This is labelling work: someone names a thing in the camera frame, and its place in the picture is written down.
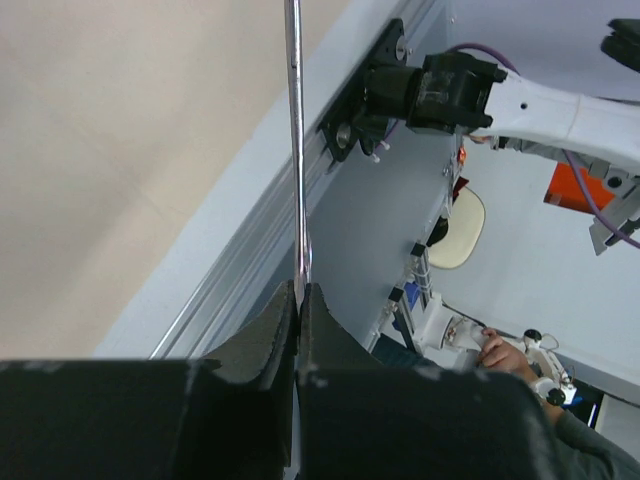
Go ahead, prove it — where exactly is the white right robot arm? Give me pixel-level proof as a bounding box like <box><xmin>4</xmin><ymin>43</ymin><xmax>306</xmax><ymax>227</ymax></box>
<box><xmin>364</xmin><ymin>50</ymin><xmax>639</xmax><ymax>175</ymax></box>

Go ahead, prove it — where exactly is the beige cloth wrap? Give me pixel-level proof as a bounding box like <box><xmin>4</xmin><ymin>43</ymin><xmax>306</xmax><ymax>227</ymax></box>
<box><xmin>0</xmin><ymin>0</ymin><xmax>406</xmax><ymax>361</ymax></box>

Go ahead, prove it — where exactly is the orange box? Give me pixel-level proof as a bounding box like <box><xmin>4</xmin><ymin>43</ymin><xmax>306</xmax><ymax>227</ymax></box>
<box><xmin>543</xmin><ymin>162</ymin><xmax>619</xmax><ymax>214</ymax></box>

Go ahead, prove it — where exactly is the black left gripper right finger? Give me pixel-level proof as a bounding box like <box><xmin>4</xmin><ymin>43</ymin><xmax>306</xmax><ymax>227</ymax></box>
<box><xmin>297</xmin><ymin>284</ymin><xmax>563</xmax><ymax>479</ymax></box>

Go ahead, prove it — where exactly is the beige round stool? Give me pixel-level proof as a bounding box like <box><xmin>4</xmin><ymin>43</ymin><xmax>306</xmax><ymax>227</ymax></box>
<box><xmin>428</xmin><ymin>187</ymin><xmax>486</xmax><ymax>270</ymax></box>

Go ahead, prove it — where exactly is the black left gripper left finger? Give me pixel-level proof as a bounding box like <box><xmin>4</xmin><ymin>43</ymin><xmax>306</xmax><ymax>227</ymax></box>
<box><xmin>1</xmin><ymin>282</ymin><xmax>297</xmax><ymax>479</ymax></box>

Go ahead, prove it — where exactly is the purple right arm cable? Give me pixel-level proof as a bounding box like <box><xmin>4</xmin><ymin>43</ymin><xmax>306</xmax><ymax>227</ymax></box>
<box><xmin>384</xmin><ymin>42</ymin><xmax>640</xmax><ymax>251</ymax></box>

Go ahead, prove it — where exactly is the operator grey sleeve forearm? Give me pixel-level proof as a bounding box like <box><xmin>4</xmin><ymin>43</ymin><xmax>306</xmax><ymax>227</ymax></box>
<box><xmin>524</xmin><ymin>372</ymin><xmax>640</xmax><ymax>480</ymax></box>

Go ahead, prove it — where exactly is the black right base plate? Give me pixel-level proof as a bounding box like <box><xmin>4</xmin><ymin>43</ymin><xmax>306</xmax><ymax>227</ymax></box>
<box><xmin>319</xmin><ymin>18</ymin><xmax>414</xmax><ymax>163</ymax></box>

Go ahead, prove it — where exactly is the aluminium front rail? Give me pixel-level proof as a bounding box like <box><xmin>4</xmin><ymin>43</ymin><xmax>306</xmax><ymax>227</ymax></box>
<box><xmin>125</xmin><ymin>1</ymin><xmax>456</xmax><ymax>359</ymax></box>

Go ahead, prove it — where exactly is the operator hand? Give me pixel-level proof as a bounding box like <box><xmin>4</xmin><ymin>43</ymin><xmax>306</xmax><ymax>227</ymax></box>
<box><xmin>478</xmin><ymin>328</ymin><xmax>537</xmax><ymax>382</ymax></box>

